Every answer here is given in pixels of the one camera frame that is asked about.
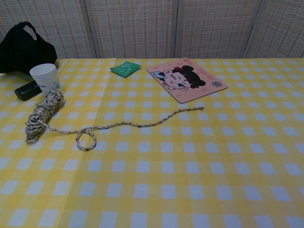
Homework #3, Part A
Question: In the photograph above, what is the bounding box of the beige black braided rope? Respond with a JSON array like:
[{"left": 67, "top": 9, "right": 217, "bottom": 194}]
[{"left": 25, "top": 91, "right": 205, "bottom": 152}]

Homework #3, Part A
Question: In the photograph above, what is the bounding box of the green packet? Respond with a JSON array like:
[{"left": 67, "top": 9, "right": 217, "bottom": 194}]
[{"left": 109, "top": 60, "right": 141, "bottom": 78}]

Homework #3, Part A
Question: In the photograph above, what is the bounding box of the pink cartoon mouse pad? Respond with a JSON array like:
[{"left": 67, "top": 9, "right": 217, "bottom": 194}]
[{"left": 145, "top": 57, "right": 229, "bottom": 104}]

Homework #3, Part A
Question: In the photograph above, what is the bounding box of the yellow white checked tablecloth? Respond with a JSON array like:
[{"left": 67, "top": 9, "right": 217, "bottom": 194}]
[{"left": 0, "top": 57, "right": 304, "bottom": 228}]

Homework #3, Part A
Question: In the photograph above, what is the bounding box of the woven bamboo screen panel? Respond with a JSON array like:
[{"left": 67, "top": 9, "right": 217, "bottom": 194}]
[
  {"left": 85, "top": 0, "right": 180, "bottom": 59},
  {"left": 243, "top": 0, "right": 304, "bottom": 59},
  {"left": 174, "top": 0, "right": 264, "bottom": 59},
  {"left": 0, "top": 0, "right": 98, "bottom": 59}
]

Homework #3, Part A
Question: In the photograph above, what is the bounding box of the white paper cup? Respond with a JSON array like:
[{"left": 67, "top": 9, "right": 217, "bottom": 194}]
[{"left": 29, "top": 63, "right": 64, "bottom": 96}]

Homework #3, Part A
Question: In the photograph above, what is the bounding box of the small black case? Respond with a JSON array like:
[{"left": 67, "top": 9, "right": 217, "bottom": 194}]
[{"left": 14, "top": 80, "right": 41, "bottom": 102}]

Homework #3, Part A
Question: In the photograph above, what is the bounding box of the black baseball cap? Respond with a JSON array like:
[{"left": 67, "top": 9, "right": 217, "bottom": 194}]
[{"left": 0, "top": 21, "right": 58, "bottom": 74}]

